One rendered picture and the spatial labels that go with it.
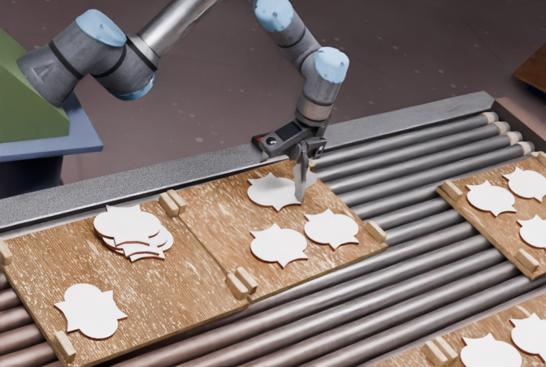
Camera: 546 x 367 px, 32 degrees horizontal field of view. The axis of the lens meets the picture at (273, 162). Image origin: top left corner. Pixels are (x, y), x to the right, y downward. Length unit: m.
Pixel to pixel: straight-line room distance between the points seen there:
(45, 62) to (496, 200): 1.18
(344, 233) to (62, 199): 0.64
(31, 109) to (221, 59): 2.31
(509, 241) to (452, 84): 2.62
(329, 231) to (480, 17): 3.71
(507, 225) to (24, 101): 1.22
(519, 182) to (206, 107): 1.89
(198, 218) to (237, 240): 0.10
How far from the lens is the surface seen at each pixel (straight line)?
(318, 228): 2.20
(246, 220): 2.17
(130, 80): 2.41
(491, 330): 2.17
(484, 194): 2.53
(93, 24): 2.32
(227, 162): 2.36
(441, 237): 2.37
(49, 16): 4.60
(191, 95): 4.23
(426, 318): 2.14
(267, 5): 2.05
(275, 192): 2.26
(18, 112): 2.32
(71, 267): 1.97
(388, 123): 2.71
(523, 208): 2.57
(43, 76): 2.33
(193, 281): 2.00
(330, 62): 2.06
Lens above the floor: 2.32
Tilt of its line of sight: 36 degrees down
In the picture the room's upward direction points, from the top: 18 degrees clockwise
